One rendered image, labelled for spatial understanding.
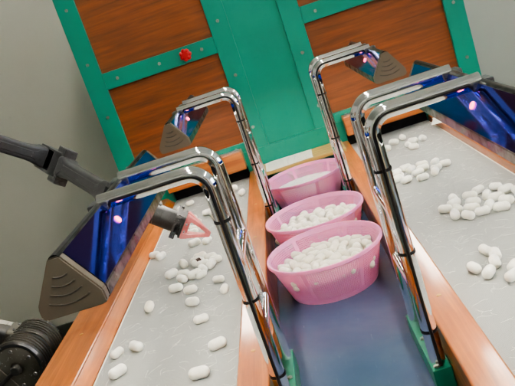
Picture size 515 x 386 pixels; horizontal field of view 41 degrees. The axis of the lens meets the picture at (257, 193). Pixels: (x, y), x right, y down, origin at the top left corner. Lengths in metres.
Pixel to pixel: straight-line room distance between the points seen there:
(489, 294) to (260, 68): 1.49
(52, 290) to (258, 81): 1.78
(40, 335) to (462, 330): 0.98
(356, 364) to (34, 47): 2.60
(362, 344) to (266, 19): 1.46
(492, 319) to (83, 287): 0.64
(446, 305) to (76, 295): 0.60
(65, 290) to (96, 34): 1.81
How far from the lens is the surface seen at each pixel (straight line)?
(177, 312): 1.53
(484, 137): 0.90
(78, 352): 1.48
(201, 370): 1.21
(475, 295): 1.21
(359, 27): 2.50
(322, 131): 2.51
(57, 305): 0.81
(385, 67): 1.72
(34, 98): 3.50
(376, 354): 1.24
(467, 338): 1.05
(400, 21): 2.53
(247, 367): 1.15
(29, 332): 1.66
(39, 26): 3.47
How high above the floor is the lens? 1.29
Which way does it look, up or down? 14 degrees down
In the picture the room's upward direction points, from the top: 19 degrees counter-clockwise
